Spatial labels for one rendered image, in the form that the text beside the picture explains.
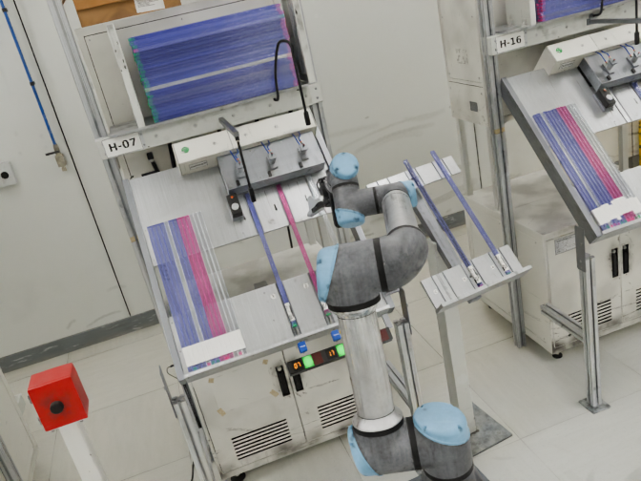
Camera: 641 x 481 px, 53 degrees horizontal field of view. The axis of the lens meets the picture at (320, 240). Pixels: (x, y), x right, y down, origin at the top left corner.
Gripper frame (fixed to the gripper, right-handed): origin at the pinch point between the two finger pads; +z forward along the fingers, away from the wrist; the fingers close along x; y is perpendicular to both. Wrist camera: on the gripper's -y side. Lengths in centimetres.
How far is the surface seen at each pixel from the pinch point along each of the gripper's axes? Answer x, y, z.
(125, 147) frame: 55, 43, 9
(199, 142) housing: 32, 38, 9
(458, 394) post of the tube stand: -32, -70, 43
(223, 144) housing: 24.5, 35.2, 8.6
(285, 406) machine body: 29, -52, 55
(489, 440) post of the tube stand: -39, -90, 50
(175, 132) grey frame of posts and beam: 38, 44, 9
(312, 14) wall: -58, 144, 119
